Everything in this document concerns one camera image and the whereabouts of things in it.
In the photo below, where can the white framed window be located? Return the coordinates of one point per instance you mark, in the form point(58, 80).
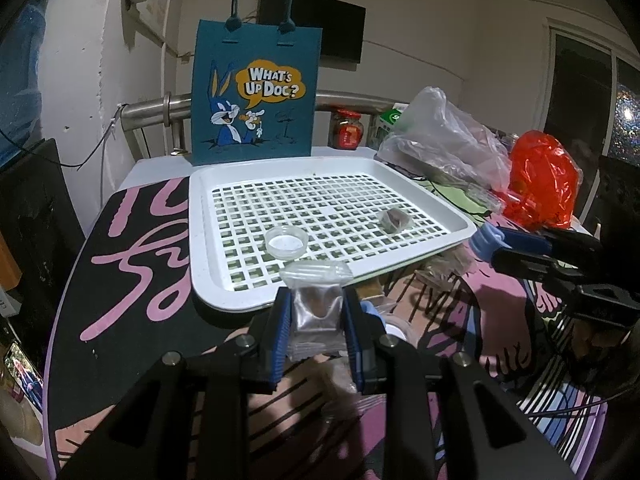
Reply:
point(580, 90)

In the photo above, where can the clear round lid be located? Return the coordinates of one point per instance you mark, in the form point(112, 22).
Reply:
point(285, 245)

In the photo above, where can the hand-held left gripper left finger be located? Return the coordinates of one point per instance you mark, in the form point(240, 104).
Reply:
point(282, 322)

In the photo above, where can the black wall television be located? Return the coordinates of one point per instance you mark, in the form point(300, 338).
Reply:
point(335, 25)

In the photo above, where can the red lidded sauce jar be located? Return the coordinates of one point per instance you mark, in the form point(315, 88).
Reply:
point(346, 135)

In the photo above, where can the white perforated plastic tray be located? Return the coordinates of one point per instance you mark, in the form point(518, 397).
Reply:
point(202, 240)

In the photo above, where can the black water dispenser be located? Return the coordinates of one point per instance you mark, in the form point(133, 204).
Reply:
point(40, 220)

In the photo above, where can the smartphone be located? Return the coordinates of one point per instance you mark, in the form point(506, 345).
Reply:
point(22, 375)

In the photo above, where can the clear brown snack packet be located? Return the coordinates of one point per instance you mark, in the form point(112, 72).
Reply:
point(317, 310)
point(342, 390)
point(442, 270)
point(393, 220)

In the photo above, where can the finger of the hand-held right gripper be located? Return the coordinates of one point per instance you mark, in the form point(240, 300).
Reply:
point(487, 241)
point(525, 262)

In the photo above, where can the green white carton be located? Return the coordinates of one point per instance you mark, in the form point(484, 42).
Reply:
point(387, 120)

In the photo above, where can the blue water jug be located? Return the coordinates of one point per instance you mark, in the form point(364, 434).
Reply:
point(22, 75)

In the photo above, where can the clear plastic container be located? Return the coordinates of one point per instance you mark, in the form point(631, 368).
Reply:
point(484, 197)

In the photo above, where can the red plastic bag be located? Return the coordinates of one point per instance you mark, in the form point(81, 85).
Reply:
point(540, 175)

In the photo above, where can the blue cartoon rabbit tote bag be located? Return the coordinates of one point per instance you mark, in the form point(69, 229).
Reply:
point(280, 130)

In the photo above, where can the steel tube railing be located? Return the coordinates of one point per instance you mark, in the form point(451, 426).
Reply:
point(150, 109)

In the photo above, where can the white wall bracket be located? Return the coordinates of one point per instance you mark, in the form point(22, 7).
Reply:
point(137, 10)

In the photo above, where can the brown cardboard box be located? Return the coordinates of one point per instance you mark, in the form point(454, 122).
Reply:
point(9, 280)

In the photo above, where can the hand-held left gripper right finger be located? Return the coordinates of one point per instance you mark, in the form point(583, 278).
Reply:
point(353, 332)

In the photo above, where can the white round lid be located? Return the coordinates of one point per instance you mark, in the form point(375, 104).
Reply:
point(397, 331)

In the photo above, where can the clear plastic bag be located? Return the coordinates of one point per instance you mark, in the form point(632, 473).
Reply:
point(450, 130)

